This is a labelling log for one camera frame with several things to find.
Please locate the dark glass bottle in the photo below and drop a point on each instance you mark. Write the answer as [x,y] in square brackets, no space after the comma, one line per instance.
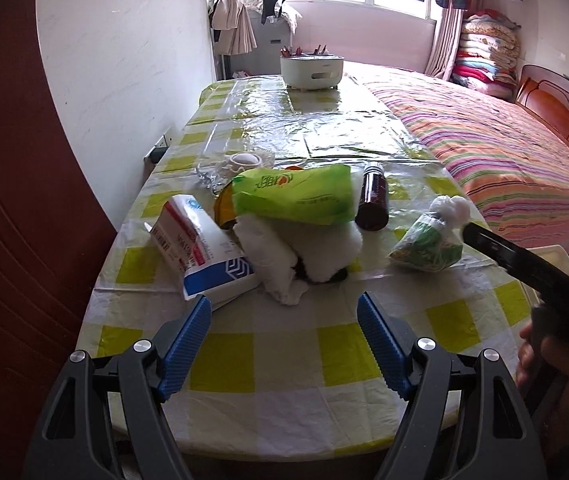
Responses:
[372,200]

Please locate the grey cabinet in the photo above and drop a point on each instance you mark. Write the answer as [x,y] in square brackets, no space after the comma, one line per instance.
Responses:
[269,45]

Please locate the green snack bag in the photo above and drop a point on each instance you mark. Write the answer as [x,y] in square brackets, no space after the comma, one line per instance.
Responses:
[289,195]

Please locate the orange peel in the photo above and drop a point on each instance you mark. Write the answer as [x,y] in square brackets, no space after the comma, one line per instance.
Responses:
[292,167]

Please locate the beige curtain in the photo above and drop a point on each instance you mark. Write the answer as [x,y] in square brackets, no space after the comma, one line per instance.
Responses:
[232,20]

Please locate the cream plastic bin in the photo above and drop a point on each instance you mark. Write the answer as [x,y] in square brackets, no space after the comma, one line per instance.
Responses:
[554,256]

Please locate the white storage box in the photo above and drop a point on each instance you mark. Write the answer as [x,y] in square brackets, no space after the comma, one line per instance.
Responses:
[312,72]

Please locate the wall socket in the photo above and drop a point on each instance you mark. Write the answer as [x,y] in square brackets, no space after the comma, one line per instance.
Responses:
[157,149]

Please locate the gold foil wrapper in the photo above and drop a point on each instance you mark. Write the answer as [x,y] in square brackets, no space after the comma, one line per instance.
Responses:
[223,210]

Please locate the small knotted clear plastic bag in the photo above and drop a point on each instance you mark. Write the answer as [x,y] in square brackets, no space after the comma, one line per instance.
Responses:
[424,246]

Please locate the pink curtain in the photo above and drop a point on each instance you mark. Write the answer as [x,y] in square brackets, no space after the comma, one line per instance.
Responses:
[442,45]

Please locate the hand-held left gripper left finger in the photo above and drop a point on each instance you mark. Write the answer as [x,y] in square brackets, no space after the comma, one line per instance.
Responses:
[187,345]

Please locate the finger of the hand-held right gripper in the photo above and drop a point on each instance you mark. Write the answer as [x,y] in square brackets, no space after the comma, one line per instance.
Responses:
[519,259]

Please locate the wooden headboard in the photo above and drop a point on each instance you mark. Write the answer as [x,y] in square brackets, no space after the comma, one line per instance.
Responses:
[554,100]

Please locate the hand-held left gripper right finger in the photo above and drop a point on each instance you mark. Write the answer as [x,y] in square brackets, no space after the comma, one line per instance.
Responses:
[380,341]

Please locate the white box with blue print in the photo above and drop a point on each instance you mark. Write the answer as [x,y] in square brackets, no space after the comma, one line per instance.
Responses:
[189,240]

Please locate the white tissue paper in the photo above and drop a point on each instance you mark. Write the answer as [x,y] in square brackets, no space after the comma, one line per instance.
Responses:
[274,247]

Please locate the stack of folded quilts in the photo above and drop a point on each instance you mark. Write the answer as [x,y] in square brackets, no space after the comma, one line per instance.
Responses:
[484,55]

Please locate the striped bed blanket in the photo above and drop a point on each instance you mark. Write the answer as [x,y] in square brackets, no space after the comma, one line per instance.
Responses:
[489,150]

